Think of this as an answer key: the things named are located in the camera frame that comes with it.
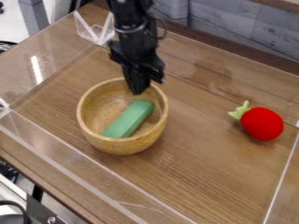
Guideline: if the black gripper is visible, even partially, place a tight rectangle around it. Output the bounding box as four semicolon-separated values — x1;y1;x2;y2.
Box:
108;27;164;95

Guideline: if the brown wooden bowl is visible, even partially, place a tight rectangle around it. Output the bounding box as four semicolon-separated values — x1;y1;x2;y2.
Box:
76;78;170;155

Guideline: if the green rectangular stick block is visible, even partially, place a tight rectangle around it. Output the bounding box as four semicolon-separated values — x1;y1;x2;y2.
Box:
102;99;155;138

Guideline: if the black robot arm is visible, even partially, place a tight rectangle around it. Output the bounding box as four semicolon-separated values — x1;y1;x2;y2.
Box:
107;0;166;95

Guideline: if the red plush strawberry toy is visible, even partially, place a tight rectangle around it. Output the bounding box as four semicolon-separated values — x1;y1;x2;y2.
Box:
228;100;284;141

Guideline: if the black table leg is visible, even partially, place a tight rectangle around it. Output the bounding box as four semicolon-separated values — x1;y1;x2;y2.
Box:
32;185;43;202

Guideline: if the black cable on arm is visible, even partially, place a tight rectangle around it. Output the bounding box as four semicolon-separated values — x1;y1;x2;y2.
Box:
150;16;170;40

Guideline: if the clear acrylic tray enclosure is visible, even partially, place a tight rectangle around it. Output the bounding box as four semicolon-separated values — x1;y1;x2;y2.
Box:
0;17;299;224

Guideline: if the grey post in background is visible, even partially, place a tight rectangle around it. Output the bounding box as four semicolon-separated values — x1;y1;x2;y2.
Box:
17;0;49;36

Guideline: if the black metal bracket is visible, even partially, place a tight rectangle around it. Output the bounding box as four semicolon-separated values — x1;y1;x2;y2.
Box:
25;195;68;224

